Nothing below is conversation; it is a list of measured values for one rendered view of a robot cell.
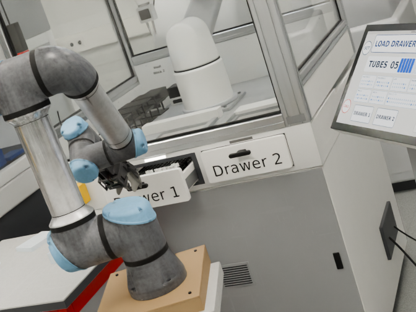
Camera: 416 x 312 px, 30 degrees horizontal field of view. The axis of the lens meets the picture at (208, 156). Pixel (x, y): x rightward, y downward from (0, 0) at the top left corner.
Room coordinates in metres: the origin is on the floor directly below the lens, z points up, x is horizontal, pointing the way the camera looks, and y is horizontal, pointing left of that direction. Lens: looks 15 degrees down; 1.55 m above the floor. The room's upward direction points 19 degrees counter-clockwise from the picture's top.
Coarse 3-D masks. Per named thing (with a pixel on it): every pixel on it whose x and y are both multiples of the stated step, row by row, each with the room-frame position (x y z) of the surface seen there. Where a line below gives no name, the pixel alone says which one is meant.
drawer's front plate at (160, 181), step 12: (180, 168) 2.35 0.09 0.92; (144, 180) 2.39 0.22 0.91; (156, 180) 2.38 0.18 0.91; (168, 180) 2.36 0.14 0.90; (180, 180) 2.35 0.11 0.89; (108, 192) 2.45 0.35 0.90; (132, 192) 2.42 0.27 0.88; (144, 192) 2.40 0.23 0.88; (156, 192) 2.38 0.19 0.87; (168, 192) 2.37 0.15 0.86; (180, 192) 2.35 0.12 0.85; (156, 204) 2.39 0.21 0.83; (168, 204) 2.37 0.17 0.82
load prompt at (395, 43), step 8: (376, 40) 2.08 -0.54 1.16; (384, 40) 2.05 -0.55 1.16; (392, 40) 2.01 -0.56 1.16; (400, 40) 1.98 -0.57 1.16; (408, 40) 1.94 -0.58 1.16; (376, 48) 2.07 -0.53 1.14; (384, 48) 2.03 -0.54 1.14; (392, 48) 1.99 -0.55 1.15; (400, 48) 1.96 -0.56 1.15; (408, 48) 1.93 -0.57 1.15
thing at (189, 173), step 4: (192, 164) 2.48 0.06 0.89; (140, 168) 2.66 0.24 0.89; (188, 168) 2.44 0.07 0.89; (192, 168) 2.47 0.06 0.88; (184, 172) 2.41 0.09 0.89; (188, 172) 2.44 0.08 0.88; (192, 172) 2.45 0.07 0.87; (184, 176) 2.40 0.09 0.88; (188, 176) 2.42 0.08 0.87; (192, 176) 2.44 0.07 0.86; (196, 176) 2.47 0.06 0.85; (188, 180) 2.41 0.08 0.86; (192, 180) 2.44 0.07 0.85; (196, 180) 2.46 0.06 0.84; (188, 184) 2.40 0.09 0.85; (192, 184) 2.43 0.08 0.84; (188, 188) 2.40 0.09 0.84
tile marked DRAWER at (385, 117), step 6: (378, 108) 1.93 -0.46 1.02; (384, 108) 1.91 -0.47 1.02; (378, 114) 1.92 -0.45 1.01; (384, 114) 1.90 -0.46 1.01; (390, 114) 1.87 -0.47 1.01; (396, 114) 1.85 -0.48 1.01; (378, 120) 1.91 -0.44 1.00; (384, 120) 1.88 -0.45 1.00; (390, 120) 1.86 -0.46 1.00; (384, 126) 1.87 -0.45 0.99; (390, 126) 1.85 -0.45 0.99
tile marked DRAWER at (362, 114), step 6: (354, 108) 2.04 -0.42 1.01; (360, 108) 2.01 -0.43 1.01; (366, 108) 1.98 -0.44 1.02; (372, 108) 1.96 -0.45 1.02; (354, 114) 2.03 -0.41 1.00; (360, 114) 2.00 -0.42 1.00; (366, 114) 1.97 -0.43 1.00; (354, 120) 2.01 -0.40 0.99; (360, 120) 1.99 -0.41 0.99; (366, 120) 1.96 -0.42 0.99
